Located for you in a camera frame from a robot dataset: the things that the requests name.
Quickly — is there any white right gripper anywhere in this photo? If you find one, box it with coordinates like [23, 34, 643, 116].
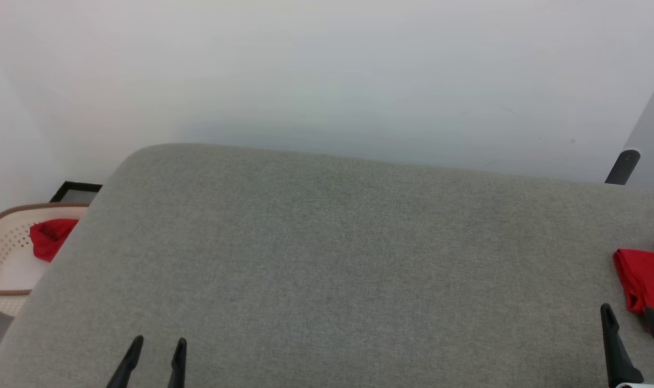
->
[600, 303, 654, 388]

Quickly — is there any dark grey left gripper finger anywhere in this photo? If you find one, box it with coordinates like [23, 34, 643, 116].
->
[106, 335, 144, 388]
[167, 337, 188, 388]

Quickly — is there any red and white striped shirt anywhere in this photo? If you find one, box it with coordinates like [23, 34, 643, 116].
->
[612, 231, 654, 332]

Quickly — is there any red cloth in basket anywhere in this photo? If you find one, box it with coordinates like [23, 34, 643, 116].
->
[29, 218, 80, 263]

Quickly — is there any cream perforated laundry basket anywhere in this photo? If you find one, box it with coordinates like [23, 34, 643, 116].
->
[0, 203, 90, 317]

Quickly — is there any grey fabric sofa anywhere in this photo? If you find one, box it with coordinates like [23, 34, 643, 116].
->
[0, 143, 654, 388]

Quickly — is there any dark grey rounded post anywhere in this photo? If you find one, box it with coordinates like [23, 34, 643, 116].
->
[605, 150, 641, 185]

